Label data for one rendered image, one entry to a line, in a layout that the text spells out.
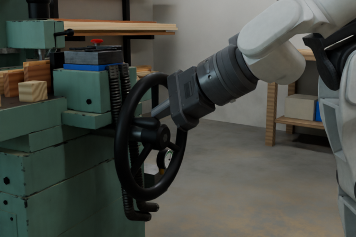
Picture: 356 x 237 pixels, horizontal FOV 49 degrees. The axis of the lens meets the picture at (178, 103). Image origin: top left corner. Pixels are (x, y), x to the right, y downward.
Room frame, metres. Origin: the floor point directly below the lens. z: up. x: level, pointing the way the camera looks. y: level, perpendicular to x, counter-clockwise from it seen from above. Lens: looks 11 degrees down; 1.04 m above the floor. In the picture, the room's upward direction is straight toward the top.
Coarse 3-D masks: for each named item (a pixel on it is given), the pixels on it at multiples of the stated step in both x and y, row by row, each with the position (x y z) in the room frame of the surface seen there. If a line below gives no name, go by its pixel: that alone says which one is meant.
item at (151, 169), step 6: (144, 168) 1.17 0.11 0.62; (150, 168) 1.17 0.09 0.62; (156, 168) 1.17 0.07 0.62; (144, 174) 1.13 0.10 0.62; (150, 174) 1.12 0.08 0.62; (156, 174) 1.13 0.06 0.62; (144, 180) 1.13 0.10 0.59; (150, 180) 1.12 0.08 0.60; (156, 180) 1.13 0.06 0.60; (144, 186) 1.13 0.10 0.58; (150, 186) 1.12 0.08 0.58
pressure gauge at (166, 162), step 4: (160, 152) 1.13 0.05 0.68; (164, 152) 1.13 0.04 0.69; (168, 152) 1.14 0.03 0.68; (172, 152) 1.16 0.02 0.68; (160, 156) 1.12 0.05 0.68; (164, 156) 1.12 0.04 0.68; (168, 156) 1.14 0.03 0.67; (156, 160) 1.13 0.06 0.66; (160, 160) 1.12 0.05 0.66; (164, 160) 1.11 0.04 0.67; (168, 160) 1.14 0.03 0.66; (160, 164) 1.12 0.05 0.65; (164, 164) 1.11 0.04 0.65; (168, 164) 1.14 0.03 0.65; (160, 168) 1.14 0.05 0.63; (164, 168) 1.12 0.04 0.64; (160, 172) 1.14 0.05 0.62
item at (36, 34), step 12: (12, 24) 1.01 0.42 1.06; (24, 24) 0.99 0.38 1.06; (36, 24) 0.97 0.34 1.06; (48, 24) 0.98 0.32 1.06; (60, 24) 1.01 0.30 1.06; (12, 36) 1.01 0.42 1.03; (24, 36) 0.99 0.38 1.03; (36, 36) 0.97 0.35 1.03; (48, 36) 0.97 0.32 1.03; (60, 36) 1.01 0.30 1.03; (24, 48) 1.00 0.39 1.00; (36, 48) 0.98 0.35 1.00; (48, 48) 0.97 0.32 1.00; (60, 48) 1.01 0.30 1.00
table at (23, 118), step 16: (16, 96) 0.86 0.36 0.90; (48, 96) 0.86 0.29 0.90; (64, 96) 0.86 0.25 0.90; (144, 96) 1.14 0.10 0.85; (0, 112) 0.71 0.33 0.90; (16, 112) 0.74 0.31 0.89; (32, 112) 0.77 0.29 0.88; (48, 112) 0.81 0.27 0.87; (64, 112) 0.84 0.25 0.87; (80, 112) 0.83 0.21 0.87; (0, 128) 0.71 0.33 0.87; (16, 128) 0.74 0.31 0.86; (32, 128) 0.77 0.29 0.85; (48, 128) 0.81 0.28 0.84; (96, 128) 0.80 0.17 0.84
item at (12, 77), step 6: (12, 72) 0.87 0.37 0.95; (18, 72) 0.87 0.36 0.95; (6, 78) 0.85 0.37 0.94; (12, 78) 0.86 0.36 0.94; (18, 78) 0.87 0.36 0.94; (6, 84) 0.85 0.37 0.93; (12, 84) 0.86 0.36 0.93; (6, 90) 0.85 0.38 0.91; (12, 90) 0.86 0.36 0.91; (18, 90) 0.87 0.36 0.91; (6, 96) 0.85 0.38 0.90; (12, 96) 0.85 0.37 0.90
